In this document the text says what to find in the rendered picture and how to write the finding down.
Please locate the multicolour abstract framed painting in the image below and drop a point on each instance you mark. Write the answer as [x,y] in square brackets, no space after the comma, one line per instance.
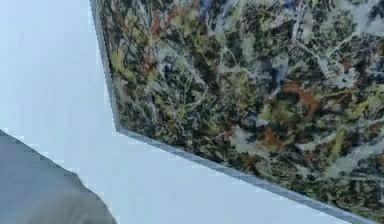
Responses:
[253,86]

